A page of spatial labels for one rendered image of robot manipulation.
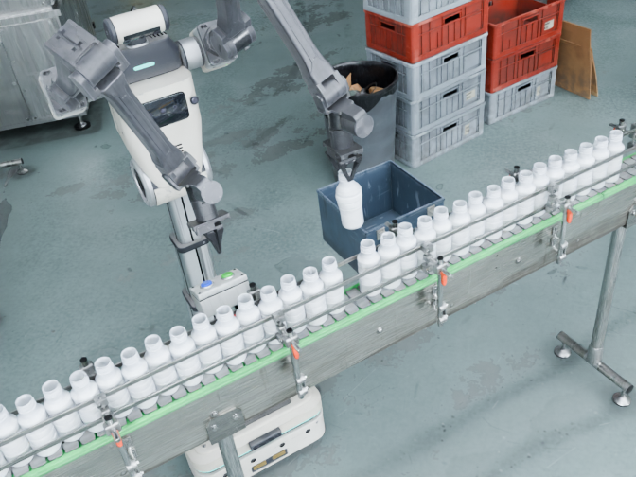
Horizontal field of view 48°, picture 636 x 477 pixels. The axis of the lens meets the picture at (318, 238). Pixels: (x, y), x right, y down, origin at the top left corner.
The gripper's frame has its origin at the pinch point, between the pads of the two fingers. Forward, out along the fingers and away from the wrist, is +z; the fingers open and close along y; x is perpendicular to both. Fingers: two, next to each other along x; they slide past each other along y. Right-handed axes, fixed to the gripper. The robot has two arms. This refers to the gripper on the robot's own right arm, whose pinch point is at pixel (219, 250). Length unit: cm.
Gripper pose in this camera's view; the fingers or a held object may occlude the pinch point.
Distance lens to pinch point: 186.1
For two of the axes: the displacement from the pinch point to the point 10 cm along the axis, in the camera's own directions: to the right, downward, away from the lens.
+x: -4.3, -1.8, 8.8
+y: 8.6, -3.8, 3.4
